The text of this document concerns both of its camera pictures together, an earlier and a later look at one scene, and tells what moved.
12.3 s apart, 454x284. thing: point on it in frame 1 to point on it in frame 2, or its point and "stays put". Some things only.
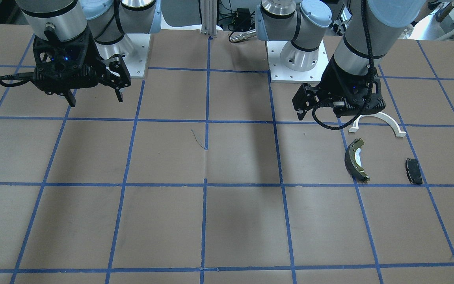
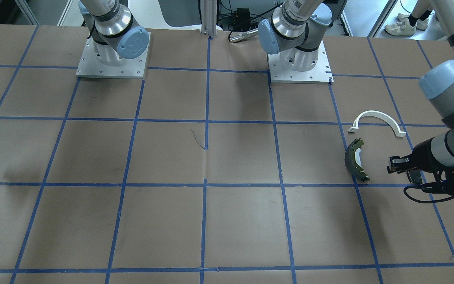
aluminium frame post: (209, 8) stays put
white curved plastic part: (399, 133) stays put
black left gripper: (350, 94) to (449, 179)
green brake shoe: (353, 161) stays put
